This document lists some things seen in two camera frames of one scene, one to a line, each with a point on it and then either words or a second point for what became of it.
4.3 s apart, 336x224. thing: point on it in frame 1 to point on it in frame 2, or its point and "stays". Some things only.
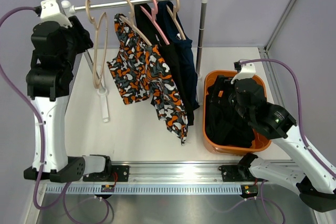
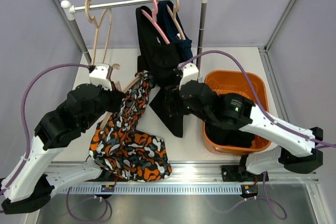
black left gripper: [81, 34] to [116, 97]
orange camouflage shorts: [139, 71] to [118, 146]
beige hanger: [131, 23] to [117, 84]
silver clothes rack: [68, 7] stays
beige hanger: [174, 13] stays
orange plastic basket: [259, 142] stays
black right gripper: [221, 83] to [184, 110]
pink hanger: [153, 19] stays
